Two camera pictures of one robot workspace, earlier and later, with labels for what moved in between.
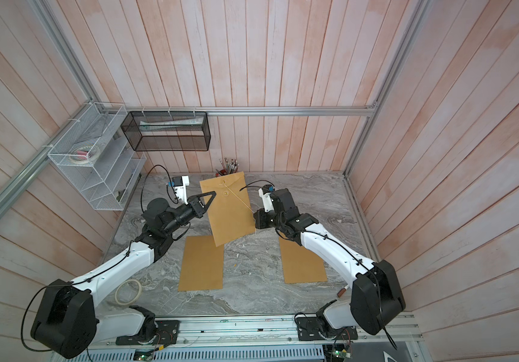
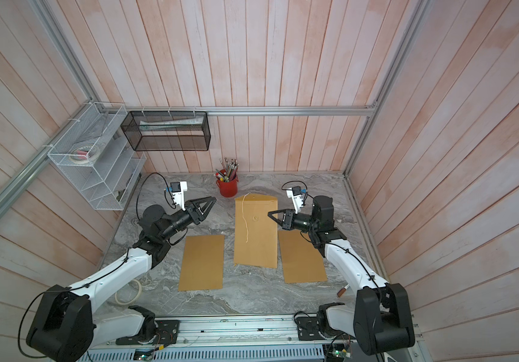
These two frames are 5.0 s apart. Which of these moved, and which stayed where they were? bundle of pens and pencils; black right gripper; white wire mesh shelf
Moved: black right gripper
Stayed: bundle of pens and pencils; white wire mesh shelf
